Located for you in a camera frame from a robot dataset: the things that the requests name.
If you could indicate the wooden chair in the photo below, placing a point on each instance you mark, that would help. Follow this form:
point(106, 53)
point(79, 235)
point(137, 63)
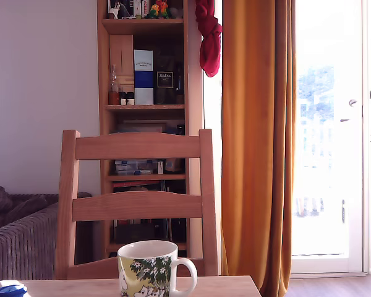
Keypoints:
point(136, 147)

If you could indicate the green orange parrot figurine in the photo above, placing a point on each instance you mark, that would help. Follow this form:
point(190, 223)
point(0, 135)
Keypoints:
point(158, 9)

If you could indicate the light wooden box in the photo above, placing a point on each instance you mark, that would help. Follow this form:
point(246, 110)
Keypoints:
point(121, 52)

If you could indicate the white mug with green print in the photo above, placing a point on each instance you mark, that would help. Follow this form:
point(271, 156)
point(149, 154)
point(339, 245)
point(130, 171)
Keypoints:
point(142, 272)

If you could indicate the white and blue carton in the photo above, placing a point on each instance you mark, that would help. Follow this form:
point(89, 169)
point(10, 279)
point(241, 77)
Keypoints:
point(143, 80)

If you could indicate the red knotted cloth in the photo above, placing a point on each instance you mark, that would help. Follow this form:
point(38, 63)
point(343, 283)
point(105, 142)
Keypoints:
point(210, 52)

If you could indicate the orange curtain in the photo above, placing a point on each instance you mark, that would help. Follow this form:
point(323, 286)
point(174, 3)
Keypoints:
point(253, 139)

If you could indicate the wooden bookshelf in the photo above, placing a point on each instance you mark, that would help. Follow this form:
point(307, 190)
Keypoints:
point(103, 77)

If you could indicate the grey ribbed sofa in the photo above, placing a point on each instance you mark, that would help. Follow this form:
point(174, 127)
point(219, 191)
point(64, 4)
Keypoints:
point(21, 247)

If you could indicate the clear glass bottle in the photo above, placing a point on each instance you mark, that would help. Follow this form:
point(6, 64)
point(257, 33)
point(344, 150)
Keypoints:
point(113, 92)

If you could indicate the clear plastic organiser box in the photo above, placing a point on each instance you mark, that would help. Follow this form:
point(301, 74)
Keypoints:
point(133, 167)

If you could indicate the brown cushion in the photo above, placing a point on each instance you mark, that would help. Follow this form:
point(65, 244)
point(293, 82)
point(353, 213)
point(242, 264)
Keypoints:
point(1, 204)

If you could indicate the small white box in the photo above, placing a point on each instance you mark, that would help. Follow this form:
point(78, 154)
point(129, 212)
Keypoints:
point(160, 167)

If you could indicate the small dark-lidded jar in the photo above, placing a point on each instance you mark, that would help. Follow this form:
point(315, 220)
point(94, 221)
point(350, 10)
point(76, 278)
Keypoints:
point(123, 99)
point(130, 99)

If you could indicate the blue coffee capsule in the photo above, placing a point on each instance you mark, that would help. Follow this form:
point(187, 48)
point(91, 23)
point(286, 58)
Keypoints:
point(10, 291)

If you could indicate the dark glass bottle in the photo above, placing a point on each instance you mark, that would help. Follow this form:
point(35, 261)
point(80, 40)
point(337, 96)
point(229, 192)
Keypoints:
point(179, 89)

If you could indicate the dark carton with label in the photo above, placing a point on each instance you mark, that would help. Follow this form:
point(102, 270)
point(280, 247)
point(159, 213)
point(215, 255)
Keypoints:
point(165, 83)

